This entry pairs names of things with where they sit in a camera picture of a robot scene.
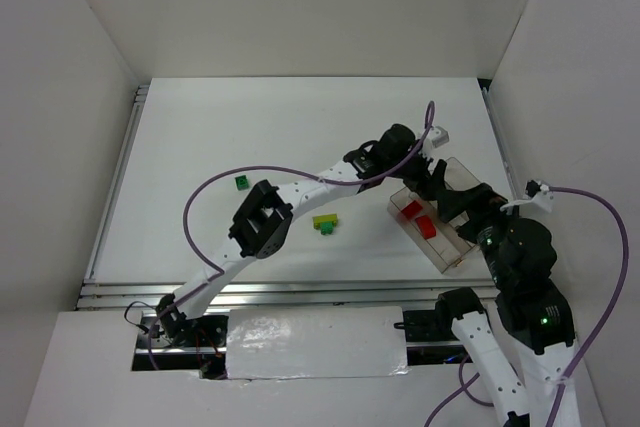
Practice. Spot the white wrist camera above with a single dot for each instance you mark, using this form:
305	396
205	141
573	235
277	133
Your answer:
536	194
436	138

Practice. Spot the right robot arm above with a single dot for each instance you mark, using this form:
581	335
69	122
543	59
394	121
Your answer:
519	254

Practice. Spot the aluminium rail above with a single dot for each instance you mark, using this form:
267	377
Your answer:
139	101
499	139
115	296

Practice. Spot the red lego brick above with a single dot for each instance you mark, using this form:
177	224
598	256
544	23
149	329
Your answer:
411	210

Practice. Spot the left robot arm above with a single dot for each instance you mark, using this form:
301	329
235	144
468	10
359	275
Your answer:
260	225

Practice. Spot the small green square lego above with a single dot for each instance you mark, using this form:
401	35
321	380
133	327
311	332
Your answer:
242	182

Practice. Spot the white glossy cover plate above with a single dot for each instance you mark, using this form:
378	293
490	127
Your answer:
326	342

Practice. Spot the yellow-green long lego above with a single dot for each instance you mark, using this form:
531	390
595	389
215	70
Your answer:
320	220

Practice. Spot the red lego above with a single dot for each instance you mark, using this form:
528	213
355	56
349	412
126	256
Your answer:
426	227

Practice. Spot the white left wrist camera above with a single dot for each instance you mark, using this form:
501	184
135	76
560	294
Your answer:
436	138

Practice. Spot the aluminium front rail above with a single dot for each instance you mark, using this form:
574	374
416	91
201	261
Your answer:
115	296

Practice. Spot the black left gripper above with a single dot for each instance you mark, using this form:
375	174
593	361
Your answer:
420	177

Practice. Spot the aluminium right rail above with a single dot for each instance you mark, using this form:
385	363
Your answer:
499	139

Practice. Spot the clear compartment container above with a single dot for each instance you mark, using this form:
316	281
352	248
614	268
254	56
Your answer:
446	250

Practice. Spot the aluminium left rail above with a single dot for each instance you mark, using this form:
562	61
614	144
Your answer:
139	101

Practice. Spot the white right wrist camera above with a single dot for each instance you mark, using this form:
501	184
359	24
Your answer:
536	194

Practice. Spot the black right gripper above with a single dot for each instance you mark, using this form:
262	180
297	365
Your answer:
470	208

